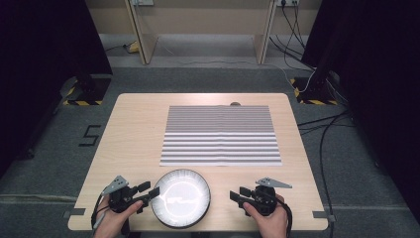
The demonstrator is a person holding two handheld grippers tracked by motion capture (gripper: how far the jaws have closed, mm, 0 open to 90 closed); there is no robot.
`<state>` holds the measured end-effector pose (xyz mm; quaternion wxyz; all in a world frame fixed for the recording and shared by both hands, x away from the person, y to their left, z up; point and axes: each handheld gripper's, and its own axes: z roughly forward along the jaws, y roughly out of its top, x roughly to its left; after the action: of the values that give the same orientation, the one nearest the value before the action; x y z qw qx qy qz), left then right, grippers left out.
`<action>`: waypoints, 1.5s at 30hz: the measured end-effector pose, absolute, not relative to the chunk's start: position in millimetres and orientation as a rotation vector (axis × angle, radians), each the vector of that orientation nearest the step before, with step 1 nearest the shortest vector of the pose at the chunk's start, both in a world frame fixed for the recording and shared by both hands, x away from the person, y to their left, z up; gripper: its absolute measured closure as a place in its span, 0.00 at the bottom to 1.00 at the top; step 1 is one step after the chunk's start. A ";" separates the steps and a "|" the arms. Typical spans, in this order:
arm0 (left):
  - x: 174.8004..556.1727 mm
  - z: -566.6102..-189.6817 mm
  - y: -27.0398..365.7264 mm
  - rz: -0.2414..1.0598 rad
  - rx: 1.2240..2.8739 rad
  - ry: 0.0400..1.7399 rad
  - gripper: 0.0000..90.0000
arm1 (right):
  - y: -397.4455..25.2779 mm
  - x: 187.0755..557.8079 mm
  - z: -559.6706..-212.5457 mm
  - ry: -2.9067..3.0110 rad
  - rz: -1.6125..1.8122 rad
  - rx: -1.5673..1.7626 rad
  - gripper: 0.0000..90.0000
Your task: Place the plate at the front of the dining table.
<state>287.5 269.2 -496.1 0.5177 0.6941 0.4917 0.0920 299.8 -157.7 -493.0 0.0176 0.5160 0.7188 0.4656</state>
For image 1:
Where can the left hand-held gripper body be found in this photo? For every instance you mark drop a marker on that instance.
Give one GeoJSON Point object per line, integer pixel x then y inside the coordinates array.
{"type": "Point", "coordinates": [120, 198]}

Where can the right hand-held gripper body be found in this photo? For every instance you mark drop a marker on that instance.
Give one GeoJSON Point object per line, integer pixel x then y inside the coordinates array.
{"type": "Point", "coordinates": [264, 198]}

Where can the large white plate black rim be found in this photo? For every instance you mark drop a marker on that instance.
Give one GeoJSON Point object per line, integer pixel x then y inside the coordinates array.
{"type": "Point", "coordinates": [207, 201]}

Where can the person's left hand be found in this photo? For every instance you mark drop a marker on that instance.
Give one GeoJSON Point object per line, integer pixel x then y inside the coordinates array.
{"type": "Point", "coordinates": [112, 223]}

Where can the person's right hand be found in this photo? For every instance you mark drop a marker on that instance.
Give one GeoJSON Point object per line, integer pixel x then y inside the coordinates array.
{"type": "Point", "coordinates": [272, 224]}

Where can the grey tape strip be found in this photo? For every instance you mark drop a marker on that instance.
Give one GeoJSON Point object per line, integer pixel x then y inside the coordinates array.
{"type": "Point", "coordinates": [322, 214]}
{"type": "Point", "coordinates": [75, 212]}

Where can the grey white striped placemat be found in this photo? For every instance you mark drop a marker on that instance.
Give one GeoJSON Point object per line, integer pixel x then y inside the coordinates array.
{"type": "Point", "coordinates": [221, 139]}

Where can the stand base with hazard tape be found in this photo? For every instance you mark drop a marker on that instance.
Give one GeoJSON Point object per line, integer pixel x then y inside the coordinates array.
{"type": "Point", "coordinates": [89, 94]}
{"type": "Point", "coordinates": [317, 95]}

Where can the small yellow object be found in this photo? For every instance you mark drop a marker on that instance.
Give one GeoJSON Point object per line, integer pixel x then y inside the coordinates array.
{"type": "Point", "coordinates": [133, 48]}

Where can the light wooden desk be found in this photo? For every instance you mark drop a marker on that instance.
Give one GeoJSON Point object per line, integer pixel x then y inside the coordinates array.
{"type": "Point", "coordinates": [145, 43]}

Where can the black curtain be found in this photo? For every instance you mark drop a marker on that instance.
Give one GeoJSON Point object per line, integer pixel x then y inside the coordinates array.
{"type": "Point", "coordinates": [379, 82]}
{"type": "Point", "coordinates": [39, 66]}

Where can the white wall socket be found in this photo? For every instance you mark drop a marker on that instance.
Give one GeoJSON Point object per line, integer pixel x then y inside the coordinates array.
{"type": "Point", "coordinates": [142, 2]}
{"type": "Point", "coordinates": [288, 2]}

